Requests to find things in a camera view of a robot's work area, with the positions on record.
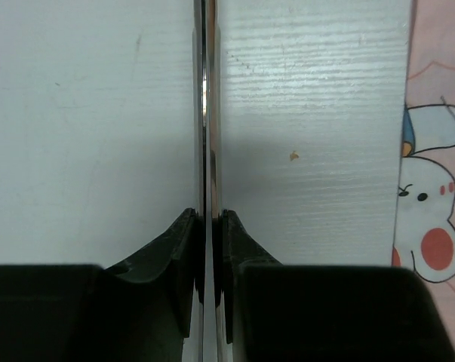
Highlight pink bunny placemat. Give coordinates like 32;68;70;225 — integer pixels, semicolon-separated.
392;1;455;348

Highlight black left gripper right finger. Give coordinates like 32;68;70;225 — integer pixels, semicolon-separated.
216;210;455;361

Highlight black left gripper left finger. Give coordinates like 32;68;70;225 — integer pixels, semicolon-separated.
0;209;198;361

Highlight metal tongs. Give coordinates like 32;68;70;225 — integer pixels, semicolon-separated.
192;1;229;361

